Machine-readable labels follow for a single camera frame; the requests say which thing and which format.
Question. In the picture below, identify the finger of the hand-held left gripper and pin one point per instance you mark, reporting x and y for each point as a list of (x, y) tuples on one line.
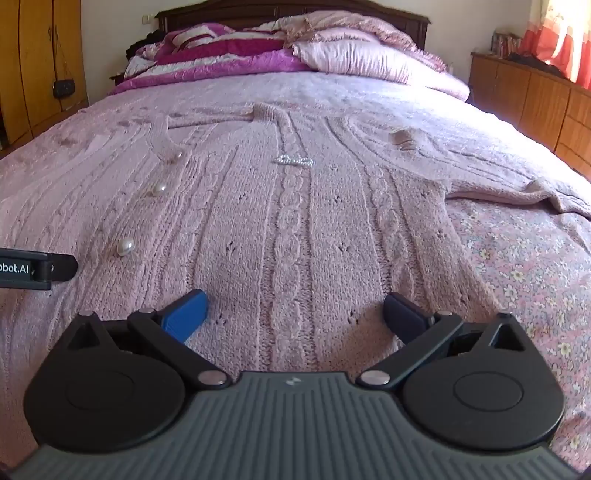
[(64, 267)]

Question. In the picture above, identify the dark wooden nightstand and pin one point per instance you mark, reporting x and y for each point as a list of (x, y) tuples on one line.
[(117, 79)]

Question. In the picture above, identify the pink knitted cardigan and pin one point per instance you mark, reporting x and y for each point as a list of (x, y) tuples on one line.
[(300, 221)]

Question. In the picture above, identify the dark wooden headboard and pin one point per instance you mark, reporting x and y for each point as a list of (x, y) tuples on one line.
[(221, 13)]

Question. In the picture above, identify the dark cloth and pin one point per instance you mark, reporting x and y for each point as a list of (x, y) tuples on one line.
[(535, 61)]

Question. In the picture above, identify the pink ruffled pillows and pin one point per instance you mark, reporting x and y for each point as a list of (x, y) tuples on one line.
[(351, 27)]

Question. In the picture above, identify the wooden cabinet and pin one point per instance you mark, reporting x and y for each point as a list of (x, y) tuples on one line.
[(531, 101)]

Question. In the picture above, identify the pink satin pillow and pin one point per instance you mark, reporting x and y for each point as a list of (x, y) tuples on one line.
[(355, 60)]

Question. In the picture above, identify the pink floral bedspread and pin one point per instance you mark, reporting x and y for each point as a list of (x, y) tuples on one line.
[(517, 258)]

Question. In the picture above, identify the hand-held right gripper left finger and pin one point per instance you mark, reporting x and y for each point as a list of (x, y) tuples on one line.
[(187, 316)]

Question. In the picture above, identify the orange curtain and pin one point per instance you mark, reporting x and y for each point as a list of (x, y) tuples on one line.
[(563, 41)]

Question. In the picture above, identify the wooden wardrobe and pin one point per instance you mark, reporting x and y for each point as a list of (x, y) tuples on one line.
[(32, 69)]

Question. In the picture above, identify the black hanging bag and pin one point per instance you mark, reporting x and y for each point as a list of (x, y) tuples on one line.
[(63, 88)]

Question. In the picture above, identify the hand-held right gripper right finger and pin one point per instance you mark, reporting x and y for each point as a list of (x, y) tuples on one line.
[(405, 318)]

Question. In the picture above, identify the black garment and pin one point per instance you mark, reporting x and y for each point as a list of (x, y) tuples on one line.
[(143, 44)]

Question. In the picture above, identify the pink white striped pillow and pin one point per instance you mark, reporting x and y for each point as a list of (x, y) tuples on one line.
[(194, 39)]

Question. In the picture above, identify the row of books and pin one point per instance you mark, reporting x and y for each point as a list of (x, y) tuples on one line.
[(505, 44)]

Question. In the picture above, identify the magenta striped blanket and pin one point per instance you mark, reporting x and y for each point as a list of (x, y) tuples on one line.
[(221, 60)]

